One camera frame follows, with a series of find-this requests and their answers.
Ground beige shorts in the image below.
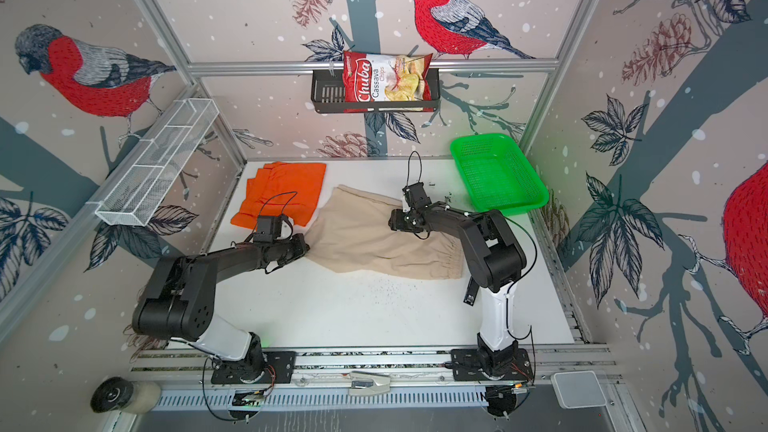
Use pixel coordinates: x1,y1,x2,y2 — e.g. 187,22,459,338
305,185,465,280

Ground orange shorts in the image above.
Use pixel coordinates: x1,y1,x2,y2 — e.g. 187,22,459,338
230,162,326,229

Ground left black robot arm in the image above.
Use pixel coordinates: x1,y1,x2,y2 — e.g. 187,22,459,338
131,234,310,368

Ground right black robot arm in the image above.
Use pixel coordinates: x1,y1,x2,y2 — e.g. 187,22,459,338
388,203,528,376

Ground green plastic basket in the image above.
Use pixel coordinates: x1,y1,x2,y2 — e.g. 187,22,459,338
450,133,549,215

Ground small black marker object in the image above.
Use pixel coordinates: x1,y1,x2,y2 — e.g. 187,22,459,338
463,277,480,307

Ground red cassava chips bag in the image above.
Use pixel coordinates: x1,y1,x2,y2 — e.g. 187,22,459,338
343,51,435,112

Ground grey clip tool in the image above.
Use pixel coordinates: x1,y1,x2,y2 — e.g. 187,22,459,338
347,371,391,397

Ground tape roll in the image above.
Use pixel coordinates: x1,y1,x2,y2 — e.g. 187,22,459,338
90,376,162,415

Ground white square box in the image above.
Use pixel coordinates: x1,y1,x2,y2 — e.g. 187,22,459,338
551,371,607,410

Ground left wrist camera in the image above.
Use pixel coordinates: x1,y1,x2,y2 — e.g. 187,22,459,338
248,214,286,244

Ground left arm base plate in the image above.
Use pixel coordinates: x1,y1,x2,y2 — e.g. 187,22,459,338
210,351,297,386

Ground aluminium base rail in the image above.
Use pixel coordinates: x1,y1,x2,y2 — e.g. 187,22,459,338
127,344,622,416

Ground white wire mesh shelf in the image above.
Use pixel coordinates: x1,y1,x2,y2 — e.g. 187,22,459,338
95,98,219,226

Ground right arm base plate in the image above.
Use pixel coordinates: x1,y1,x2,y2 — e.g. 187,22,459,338
446,347,534,382

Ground black wall basket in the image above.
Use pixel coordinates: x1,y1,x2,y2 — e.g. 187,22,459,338
311,69,441,114

